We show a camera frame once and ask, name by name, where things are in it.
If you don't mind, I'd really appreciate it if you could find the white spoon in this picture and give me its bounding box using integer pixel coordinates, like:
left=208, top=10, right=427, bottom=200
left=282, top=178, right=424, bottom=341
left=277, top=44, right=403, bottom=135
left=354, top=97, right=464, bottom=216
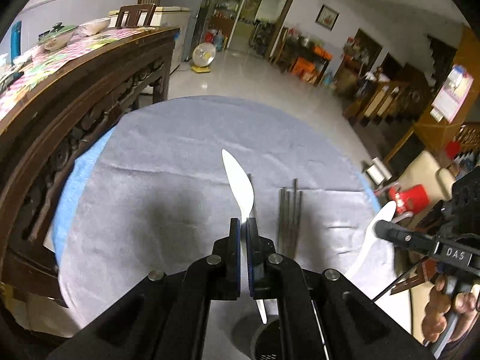
left=345, top=201, right=396, bottom=298
left=221, top=149, right=268, bottom=324

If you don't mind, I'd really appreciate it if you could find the dark chopstick five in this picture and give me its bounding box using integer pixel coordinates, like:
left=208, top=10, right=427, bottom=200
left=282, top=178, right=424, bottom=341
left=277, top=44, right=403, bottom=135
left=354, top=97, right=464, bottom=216
left=292, top=191, right=303, bottom=257

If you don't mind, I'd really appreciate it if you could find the dark chopstick four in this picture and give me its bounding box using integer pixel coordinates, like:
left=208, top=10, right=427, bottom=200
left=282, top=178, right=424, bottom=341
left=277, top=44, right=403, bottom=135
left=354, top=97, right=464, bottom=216
left=291, top=178, right=298, bottom=232

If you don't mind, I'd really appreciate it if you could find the dark chopstick three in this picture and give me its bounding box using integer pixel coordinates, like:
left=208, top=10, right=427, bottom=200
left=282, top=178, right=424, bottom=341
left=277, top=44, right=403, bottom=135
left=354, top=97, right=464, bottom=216
left=286, top=191, right=296, bottom=258

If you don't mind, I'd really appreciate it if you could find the dark chopstick two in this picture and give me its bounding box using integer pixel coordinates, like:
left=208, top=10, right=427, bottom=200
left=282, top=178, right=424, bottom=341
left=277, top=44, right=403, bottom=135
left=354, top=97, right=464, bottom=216
left=282, top=189, right=291, bottom=255

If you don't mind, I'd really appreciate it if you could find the dark chopstick one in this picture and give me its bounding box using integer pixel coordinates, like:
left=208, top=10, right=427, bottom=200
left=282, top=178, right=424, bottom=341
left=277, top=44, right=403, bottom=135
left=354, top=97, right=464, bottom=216
left=277, top=188, right=287, bottom=254

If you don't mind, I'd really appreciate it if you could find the dark chopstick separate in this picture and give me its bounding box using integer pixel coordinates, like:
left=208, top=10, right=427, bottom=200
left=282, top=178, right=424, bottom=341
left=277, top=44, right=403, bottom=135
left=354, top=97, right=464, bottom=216
left=247, top=173, right=257, bottom=218

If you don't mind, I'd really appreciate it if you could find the right hand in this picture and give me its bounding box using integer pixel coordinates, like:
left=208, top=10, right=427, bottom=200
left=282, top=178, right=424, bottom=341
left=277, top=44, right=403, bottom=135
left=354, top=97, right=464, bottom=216
left=421, top=275, right=479, bottom=343

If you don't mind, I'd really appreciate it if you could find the red plastic stool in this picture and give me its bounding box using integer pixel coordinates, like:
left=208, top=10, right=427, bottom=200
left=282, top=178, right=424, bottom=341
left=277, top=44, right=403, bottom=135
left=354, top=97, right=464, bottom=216
left=388, top=184, right=431, bottom=215

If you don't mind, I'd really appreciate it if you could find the metal utensil holder cup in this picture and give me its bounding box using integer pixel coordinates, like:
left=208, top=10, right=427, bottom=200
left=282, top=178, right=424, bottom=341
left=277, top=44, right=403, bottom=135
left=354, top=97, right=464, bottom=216
left=250, top=316, right=283, bottom=360

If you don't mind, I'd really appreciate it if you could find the cream armchair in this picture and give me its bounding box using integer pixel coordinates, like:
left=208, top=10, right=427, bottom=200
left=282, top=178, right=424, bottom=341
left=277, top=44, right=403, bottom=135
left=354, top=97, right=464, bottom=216
left=398, top=150, right=456, bottom=203

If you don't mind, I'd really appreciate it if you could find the gray table cloth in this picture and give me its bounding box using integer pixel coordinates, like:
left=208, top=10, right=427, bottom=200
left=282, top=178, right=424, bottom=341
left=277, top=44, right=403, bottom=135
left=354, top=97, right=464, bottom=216
left=58, top=96, right=380, bottom=328

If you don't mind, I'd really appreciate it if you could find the blue under cloth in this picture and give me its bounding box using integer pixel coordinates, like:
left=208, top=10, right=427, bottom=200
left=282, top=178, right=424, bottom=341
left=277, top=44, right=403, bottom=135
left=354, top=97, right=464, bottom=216
left=51, top=127, right=114, bottom=265

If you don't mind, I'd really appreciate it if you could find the orange box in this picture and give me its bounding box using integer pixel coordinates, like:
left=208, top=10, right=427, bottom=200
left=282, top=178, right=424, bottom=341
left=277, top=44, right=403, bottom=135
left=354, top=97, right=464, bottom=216
left=290, top=57, right=316, bottom=80

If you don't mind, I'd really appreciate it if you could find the dark side table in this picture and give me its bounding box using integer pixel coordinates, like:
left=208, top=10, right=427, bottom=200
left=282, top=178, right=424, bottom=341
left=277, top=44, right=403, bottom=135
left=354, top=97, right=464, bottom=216
left=277, top=37, right=333, bottom=86

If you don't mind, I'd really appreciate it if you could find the carved dark wooden sideboard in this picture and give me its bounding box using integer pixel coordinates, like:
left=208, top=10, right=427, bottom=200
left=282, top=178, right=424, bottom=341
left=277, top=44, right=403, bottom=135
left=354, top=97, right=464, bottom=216
left=1, top=28, right=179, bottom=302

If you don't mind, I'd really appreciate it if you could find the round electric heater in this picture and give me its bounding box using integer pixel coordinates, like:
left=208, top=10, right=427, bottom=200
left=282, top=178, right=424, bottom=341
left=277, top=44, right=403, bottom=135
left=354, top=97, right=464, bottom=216
left=191, top=42, right=216, bottom=73

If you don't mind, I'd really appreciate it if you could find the pink ceramic bowl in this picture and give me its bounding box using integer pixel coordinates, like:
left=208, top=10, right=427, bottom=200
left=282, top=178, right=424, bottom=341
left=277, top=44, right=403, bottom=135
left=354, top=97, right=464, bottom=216
left=77, top=17, right=111, bottom=37

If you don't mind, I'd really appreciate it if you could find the white chest freezer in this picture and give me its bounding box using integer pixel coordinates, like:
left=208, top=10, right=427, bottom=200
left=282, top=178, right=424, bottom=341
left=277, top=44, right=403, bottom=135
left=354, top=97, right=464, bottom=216
left=109, top=6, right=191, bottom=76

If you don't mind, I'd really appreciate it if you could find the lidded green ceramic bowl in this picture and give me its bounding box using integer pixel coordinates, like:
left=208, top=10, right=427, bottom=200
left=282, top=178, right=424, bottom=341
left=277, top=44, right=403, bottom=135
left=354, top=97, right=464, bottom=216
left=37, top=22, right=78, bottom=51

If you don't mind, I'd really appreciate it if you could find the wooden chair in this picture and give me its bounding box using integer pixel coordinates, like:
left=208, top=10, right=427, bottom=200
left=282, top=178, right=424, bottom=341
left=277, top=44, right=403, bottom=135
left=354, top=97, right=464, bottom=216
left=115, top=3, right=156, bottom=29

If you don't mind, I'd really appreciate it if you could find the blue thermos bottle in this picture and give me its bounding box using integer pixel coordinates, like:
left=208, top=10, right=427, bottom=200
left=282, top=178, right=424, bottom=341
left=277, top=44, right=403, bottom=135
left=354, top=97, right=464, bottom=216
left=10, top=21, right=22, bottom=63

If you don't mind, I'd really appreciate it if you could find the black cable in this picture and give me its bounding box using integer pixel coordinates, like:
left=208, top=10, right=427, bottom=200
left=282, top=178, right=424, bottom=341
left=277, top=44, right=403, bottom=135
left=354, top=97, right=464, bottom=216
left=372, top=257, right=429, bottom=303

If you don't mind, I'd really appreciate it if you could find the wall calendar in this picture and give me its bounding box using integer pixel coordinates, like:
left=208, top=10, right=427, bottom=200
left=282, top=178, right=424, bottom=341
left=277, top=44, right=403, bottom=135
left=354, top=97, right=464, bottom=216
left=430, top=65, right=473, bottom=123

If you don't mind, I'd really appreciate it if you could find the framed wall picture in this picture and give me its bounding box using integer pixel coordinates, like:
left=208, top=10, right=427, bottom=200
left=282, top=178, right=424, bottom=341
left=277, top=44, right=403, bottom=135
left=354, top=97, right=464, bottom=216
left=315, top=4, right=339, bottom=31

